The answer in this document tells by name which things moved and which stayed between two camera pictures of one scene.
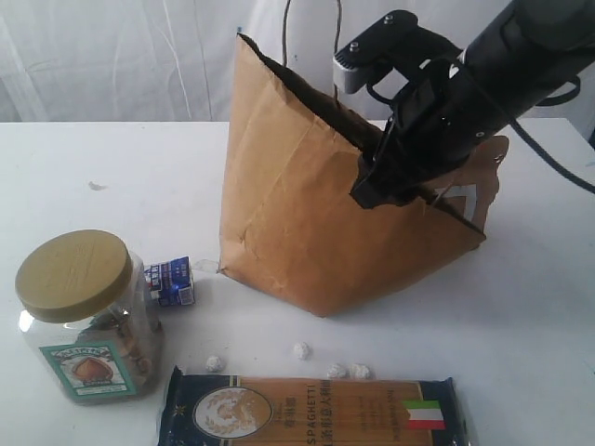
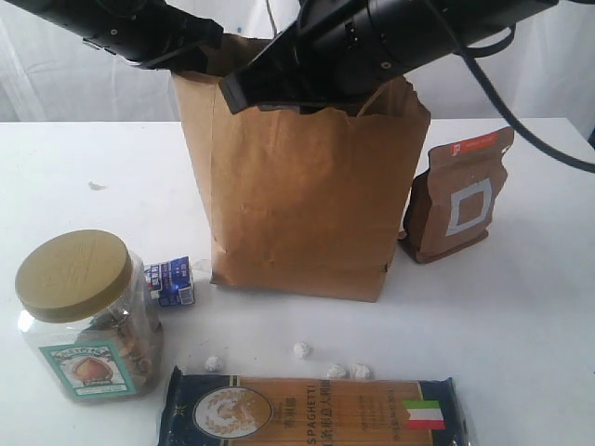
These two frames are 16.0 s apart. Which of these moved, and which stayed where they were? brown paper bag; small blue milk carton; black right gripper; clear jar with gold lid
Moved: brown paper bag; black right gripper
Stayed: clear jar with gold lid; small blue milk carton
